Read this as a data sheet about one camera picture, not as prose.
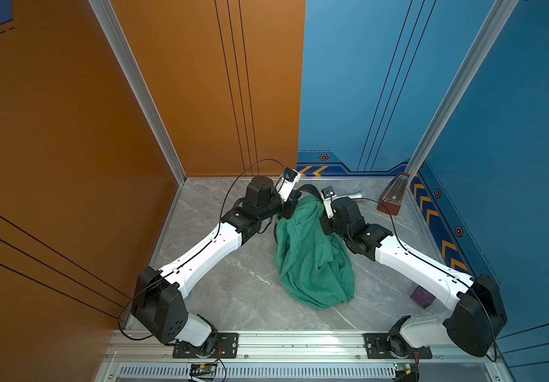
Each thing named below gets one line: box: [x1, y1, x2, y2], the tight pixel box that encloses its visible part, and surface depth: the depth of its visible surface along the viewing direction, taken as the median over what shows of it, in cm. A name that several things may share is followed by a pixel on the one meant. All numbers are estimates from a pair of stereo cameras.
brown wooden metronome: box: [377, 171, 410, 216], surface depth 103 cm
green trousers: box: [273, 194, 356, 312], surface depth 79 cm
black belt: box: [296, 183, 324, 201], surface depth 75 cm
